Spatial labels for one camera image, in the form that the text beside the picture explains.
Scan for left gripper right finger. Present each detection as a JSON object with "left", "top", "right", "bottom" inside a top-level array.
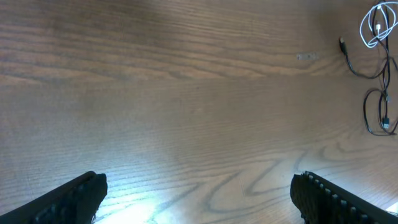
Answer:
[{"left": 290, "top": 171, "right": 397, "bottom": 224}]

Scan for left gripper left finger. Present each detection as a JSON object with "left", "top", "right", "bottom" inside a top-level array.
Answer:
[{"left": 1, "top": 171, "right": 108, "bottom": 224}]

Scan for white USB cable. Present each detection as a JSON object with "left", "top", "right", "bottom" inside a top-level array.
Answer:
[{"left": 359, "top": 1, "right": 398, "bottom": 49}]

